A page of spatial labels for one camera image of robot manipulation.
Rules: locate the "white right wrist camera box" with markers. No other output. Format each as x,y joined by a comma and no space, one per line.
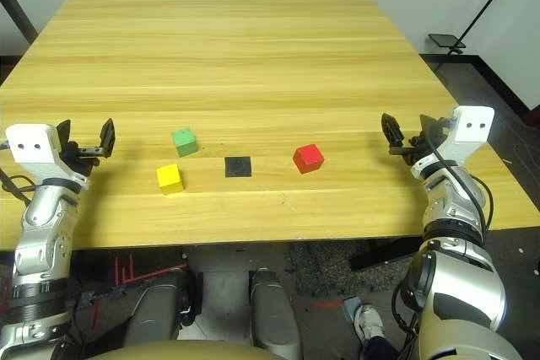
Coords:
472,128

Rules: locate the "tan robot torso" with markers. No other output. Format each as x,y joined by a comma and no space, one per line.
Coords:
185,351

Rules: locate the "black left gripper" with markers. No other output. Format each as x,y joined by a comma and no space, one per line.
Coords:
76,157

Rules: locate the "black tripod stand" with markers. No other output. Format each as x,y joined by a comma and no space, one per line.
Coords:
489,1

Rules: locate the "grey foot pedal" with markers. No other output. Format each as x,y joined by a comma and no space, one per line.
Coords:
351,308

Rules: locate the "black speckled floor mat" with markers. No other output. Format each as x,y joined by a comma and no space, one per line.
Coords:
325,269

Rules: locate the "grey left robot leg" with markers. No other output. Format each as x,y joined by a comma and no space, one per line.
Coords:
156,313

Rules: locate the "grey right robot leg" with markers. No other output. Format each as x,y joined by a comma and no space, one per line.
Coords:
272,313

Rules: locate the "red wooden block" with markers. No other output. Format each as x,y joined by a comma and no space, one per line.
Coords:
309,158

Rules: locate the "wooden side table black legs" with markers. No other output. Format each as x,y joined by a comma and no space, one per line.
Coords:
17,10

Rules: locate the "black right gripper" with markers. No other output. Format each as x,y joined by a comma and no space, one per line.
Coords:
422,149

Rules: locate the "white person's shoe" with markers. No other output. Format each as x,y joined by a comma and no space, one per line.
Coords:
371,324

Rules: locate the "black square marker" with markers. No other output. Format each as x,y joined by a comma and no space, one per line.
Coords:
238,167

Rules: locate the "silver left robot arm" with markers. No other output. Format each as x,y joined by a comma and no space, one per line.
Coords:
40,246

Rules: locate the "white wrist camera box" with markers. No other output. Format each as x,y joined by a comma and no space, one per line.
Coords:
31,145
472,128

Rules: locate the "dark person's trouser leg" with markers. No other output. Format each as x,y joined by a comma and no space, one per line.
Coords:
379,349

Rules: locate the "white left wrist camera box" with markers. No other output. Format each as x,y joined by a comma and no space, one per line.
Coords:
31,145

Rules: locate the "green wooden block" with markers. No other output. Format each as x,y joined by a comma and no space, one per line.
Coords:
185,141

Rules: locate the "black stand tray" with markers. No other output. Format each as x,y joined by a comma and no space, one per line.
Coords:
446,40

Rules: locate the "yellow wooden block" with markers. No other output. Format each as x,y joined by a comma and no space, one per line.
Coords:
170,178

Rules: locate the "grey robot leg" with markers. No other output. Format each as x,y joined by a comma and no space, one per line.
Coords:
156,313
272,313

